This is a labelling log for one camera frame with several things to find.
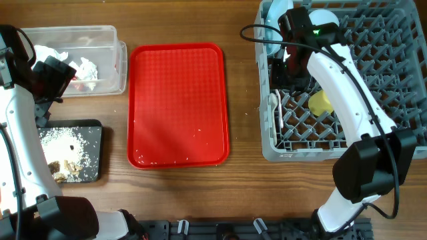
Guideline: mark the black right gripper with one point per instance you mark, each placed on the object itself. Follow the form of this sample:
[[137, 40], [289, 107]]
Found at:
[[279, 82]]

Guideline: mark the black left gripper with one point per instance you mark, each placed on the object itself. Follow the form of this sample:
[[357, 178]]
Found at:
[[58, 72]]

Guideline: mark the white napkin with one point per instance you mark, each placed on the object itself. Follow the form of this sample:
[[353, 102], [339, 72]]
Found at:
[[87, 71], [43, 52]]

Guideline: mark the red strawberry snack wrapper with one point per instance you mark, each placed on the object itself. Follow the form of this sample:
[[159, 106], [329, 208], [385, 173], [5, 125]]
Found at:
[[78, 83]]

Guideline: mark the white plastic spoon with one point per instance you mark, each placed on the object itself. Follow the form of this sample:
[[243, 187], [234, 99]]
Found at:
[[273, 103]]

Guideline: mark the yellow plastic cup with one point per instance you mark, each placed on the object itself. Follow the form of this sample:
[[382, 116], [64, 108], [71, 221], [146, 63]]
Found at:
[[319, 103]]

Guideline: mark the white plastic fork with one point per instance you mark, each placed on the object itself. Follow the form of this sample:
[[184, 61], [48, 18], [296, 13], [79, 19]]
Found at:
[[281, 122]]

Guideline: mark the light green bowl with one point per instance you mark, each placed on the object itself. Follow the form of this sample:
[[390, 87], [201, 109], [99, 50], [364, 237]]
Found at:
[[323, 16]]

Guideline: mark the light blue plate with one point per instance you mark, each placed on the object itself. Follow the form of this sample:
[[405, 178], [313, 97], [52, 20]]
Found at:
[[276, 10]]

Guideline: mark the rice and food scraps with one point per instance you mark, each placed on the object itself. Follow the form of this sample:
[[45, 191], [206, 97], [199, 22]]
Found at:
[[65, 154]]

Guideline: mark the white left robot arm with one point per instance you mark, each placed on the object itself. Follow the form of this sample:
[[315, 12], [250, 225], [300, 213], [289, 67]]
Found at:
[[32, 204]]

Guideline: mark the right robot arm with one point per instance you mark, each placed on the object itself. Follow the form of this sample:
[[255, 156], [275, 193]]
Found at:
[[376, 162]]

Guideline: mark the clear plastic waste bin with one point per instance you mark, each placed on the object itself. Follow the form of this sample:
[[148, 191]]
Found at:
[[98, 43]]

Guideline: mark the black food waste tray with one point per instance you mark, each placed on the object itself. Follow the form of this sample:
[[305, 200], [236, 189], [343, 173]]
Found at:
[[92, 130]]

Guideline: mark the grey dishwasher rack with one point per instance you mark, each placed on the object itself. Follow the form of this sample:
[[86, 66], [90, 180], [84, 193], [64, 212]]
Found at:
[[388, 48]]

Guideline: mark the red plastic tray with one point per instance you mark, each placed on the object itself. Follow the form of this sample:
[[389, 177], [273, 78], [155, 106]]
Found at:
[[178, 107]]

